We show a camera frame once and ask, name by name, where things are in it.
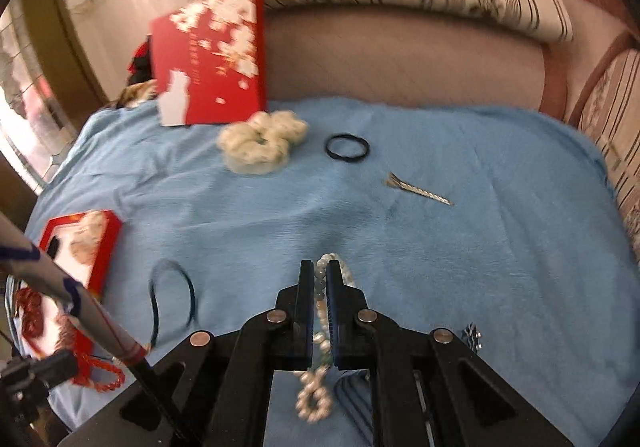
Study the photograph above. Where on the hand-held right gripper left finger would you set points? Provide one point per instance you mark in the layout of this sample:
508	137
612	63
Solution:
305	287

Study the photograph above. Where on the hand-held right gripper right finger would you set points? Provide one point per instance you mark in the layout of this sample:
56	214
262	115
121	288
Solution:
334	287

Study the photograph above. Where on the black hair band gold charm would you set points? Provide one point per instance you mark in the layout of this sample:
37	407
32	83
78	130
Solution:
192	297

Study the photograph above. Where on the light blue blanket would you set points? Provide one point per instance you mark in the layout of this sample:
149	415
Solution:
350	217

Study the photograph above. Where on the silver metal hair clip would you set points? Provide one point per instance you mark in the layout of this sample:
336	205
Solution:
420	190

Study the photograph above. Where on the small silver claw clip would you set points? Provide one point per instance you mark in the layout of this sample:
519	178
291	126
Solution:
472	336

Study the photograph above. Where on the plain white scrunchie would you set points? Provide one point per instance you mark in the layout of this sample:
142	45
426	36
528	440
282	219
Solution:
262	139

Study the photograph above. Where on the brown sofa cushion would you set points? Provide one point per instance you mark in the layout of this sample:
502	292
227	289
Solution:
400	57

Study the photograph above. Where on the red floral box lid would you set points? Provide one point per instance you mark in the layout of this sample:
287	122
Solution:
210	57

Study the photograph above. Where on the beige striped cloth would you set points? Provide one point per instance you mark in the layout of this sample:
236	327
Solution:
137	94

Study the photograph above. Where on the dark red black clothes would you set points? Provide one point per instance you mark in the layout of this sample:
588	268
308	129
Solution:
140	62

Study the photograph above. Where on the patterned glass door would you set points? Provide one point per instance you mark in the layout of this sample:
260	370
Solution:
30	92

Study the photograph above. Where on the striped floral seat cushion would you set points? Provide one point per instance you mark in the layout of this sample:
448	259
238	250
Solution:
612	117

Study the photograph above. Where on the brown wooden door frame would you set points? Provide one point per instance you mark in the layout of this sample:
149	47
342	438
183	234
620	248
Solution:
75	37

